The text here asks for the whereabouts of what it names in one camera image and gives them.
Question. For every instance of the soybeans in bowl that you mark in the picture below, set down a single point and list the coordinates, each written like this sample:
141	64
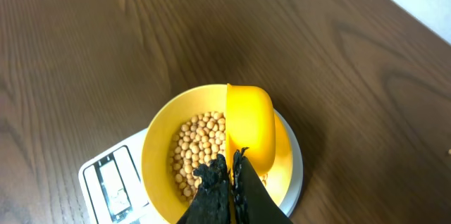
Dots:
199	141

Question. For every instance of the white digital kitchen scale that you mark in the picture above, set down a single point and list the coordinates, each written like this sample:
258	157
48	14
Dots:
112	183

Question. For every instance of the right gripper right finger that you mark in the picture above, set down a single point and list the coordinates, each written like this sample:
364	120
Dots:
252	203

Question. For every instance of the pale yellow bowl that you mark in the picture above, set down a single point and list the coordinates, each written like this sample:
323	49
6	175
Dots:
158	160

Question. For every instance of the yellow measuring scoop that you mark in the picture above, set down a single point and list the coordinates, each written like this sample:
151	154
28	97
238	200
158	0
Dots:
250	143

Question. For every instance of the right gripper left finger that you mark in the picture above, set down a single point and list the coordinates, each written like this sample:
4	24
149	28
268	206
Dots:
211	203

